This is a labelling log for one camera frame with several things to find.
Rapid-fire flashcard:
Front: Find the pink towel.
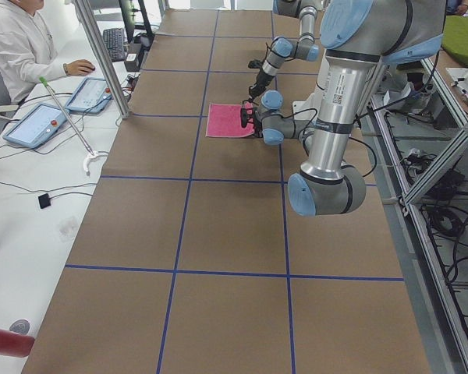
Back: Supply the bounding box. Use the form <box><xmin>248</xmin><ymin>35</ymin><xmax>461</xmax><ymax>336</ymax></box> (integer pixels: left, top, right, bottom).
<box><xmin>206</xmin><ymin>104</ymin><xmax>254</xmax><ymax>138</ymax></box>

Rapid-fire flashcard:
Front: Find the black keyboard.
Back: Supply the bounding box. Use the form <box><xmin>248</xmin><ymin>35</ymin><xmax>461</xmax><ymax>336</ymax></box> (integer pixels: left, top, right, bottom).
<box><xmin>102</xmin><ymin>28</ymin><xmax>126</xmax><ymax>62</ymax></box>

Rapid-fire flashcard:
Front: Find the far blue teach pendant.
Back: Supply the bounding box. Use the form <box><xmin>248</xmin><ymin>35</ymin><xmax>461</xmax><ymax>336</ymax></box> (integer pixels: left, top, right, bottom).
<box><xmin>65</xmin><ymin>77</ymin><xmax>112</xmax><ymax>115</ymax></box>

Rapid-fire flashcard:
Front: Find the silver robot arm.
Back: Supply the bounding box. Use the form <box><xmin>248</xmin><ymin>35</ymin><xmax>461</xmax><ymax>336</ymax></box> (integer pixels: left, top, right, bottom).
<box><xmin>248</xmin><ymin>0</ymin><xmax>321</xmax><ymax>102</ymax></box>
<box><xmin>249</xmin><ymin>1</ymin><xmax>446</xmax><ymax>216</ymax></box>

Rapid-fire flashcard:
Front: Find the green cloth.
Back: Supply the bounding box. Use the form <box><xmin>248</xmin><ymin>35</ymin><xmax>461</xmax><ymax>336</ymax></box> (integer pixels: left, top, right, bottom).
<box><xmin>441</xmin><ymin>16</ymin><xmax>468</xmax><ymax>67</ymax></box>

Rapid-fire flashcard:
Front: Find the reacher grabber stick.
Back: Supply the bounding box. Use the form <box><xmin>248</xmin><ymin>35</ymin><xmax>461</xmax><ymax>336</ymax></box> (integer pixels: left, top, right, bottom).
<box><xmin>39</xmin><ymin>76</ymin><xmax>102</xmax><ymax>177</ymax></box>

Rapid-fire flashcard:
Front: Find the person in white hoodie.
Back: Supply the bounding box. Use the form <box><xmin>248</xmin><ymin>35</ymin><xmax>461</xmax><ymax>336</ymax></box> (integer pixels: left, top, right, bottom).
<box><xmin>0</xmin><ymin>0</ymin><xmax>96</xmax><ymax>107</ymax></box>

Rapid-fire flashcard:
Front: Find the grey round disc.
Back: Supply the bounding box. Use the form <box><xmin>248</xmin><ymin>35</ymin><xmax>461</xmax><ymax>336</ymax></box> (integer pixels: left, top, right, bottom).
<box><xmin>9</xmin><ymin>319</ymin><xmax>30</xmax><ymax>335</ymax></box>

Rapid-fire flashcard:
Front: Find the black computer monitor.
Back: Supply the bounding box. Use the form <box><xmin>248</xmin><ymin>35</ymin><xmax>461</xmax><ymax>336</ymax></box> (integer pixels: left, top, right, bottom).
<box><xmin>119</xmin><ymin>0</ymin><xmax>137</xmax><ymax>43</ymax></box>

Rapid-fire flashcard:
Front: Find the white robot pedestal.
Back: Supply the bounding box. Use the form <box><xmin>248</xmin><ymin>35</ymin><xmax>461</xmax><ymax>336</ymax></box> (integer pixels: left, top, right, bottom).
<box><xmin>292</xmin><ymin>82</ymin><xmax>324</xmax><ymax>124</ymax></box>

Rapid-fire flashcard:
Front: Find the blue teach pendant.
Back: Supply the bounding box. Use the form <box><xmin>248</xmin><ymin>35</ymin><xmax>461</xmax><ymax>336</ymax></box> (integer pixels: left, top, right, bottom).
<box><xmin>2</xmin><ymin>103</ymin><xmax>66</xmax><ymax>149</ymax></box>
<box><xmin>65</xmin><ymin>77</ymin><xmax>112</xmax><ymax>115</ymax></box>

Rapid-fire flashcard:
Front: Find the red fire extinguisher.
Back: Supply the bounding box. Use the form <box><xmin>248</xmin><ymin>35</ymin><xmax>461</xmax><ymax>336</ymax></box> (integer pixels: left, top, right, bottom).
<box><xmin>0</xmin><ymin>329</ymin><xmax>35</xmax><ymax>358</ymax></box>

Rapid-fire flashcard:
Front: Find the aluminium frame post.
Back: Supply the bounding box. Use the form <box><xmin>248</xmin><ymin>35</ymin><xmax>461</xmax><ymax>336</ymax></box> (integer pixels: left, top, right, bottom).
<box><xmin>73</xmin><ymin>0</ymin><xmax>129</xmax><ymax>119</ymax></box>

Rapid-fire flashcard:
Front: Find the small black square device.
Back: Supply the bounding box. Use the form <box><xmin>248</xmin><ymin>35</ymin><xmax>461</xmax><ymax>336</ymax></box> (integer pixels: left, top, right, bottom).
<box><xmin>37</xmin><ymin>192</ymin><xmax>51</xmax><ymax>210</ymax></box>

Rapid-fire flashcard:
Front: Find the near blue teach pendant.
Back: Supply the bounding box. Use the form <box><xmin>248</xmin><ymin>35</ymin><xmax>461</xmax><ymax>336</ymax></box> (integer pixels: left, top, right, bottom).
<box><xmin>2</xmin><ymin>103</ymin><xmax>66</xmax><ymax>149</ymax></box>

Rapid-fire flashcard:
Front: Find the person's right hand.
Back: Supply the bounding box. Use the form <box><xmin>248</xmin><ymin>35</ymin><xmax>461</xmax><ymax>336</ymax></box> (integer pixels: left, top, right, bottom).
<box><xmin>65</xmin><ymin>59</ymin><xmax>95</xmax><ymax>76</ymax></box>

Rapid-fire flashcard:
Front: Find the black box white label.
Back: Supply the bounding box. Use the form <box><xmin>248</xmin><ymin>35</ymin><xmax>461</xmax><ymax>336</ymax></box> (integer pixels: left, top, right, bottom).
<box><xmin>124</xmin><ymin>43</ymin><xmax>144</xmax><ymax>72</ymax></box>

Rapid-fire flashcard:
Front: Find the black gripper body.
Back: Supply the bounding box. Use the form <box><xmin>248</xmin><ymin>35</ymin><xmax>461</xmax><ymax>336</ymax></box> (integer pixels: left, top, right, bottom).
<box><xmin>253</xmin><ymin>70</ymin><xmax>271</xmax><ymax>90</ymax></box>
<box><xmin>251</xmin><ymin>114</ymin><xmax>263</xmax><ymax>136</ymax></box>

